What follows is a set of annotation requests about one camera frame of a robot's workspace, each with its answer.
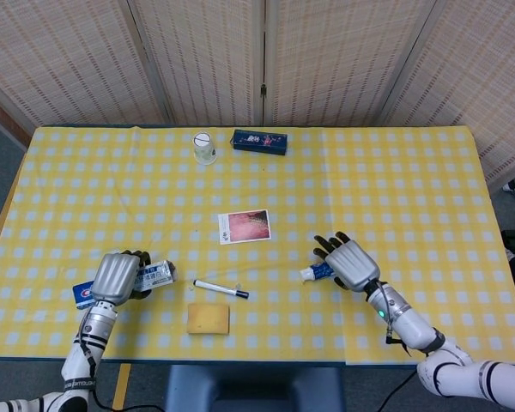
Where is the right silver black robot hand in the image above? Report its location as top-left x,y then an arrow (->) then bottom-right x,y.
312,231 -> 381,294

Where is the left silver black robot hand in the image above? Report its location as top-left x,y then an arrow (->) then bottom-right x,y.
89,250 -> 155,307

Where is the blue white toothpaste tube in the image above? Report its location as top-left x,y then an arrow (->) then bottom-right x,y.
299,262 -> 336,283

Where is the blue toothpaste box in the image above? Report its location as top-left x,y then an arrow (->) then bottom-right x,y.
71,258 -> 178,310

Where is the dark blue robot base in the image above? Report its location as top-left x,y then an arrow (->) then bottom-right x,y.
166,364 -> 347,412

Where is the yellow white checkered tablecloth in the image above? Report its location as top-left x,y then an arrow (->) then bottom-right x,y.
0,125 -> 515,366

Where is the black white marker pen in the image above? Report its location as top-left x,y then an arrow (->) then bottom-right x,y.
192,279 -> 251,300

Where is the dark blue printed box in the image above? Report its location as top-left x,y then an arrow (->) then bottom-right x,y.
232,129 -> 289,157

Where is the yellow sponge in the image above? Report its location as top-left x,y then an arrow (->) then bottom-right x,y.
186,302 -> 232,336

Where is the yellow floor tape line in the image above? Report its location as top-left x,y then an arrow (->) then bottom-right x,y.
111,363 -> 132,412

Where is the red photo postcard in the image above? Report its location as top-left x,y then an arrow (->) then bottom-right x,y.
217,209 -> 271,246

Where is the woven bamboo folding screen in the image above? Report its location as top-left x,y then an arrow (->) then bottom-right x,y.
0,0 -> 515,185

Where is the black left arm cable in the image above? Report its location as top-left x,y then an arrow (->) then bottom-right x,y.
88,384 -> 167,412

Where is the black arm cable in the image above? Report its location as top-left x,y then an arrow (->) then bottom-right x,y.
88,384 -> 167,412
379,368 -> 418,412

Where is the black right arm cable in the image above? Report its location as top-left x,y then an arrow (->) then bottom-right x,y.
379,368 -> 418,412

